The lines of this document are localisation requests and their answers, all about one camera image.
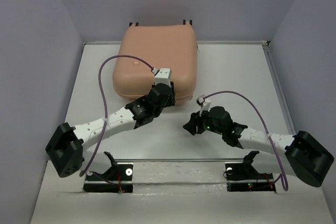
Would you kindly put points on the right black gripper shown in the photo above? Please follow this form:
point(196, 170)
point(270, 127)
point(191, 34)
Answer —
point(196, 119)

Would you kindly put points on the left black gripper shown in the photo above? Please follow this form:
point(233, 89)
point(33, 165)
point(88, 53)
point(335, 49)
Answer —
point(171, 101)

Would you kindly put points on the pink hard-shell suitcase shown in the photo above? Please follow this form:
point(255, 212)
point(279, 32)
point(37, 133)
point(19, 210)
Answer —
point(174, 47)

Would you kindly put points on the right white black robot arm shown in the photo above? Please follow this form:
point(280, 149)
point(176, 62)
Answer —
point(299, 155)

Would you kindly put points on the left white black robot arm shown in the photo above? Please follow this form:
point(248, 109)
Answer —
point(68, 146)

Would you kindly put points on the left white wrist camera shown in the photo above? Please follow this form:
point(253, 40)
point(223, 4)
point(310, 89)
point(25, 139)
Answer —
point(162, 76)

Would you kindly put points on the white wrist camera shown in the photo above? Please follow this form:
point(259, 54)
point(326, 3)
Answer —
point(204, 103)
point(162, 76)

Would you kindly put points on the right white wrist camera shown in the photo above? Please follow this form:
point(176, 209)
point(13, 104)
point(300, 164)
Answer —
point(204, 103)

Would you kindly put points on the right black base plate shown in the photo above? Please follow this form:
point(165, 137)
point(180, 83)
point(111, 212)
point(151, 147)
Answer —
point(249, 179)

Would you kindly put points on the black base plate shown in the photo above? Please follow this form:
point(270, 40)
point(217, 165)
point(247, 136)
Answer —
point(116, 180)
point(249, 179)

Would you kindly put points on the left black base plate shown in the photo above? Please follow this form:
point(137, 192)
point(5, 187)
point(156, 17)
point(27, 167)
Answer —
point(116, 180)

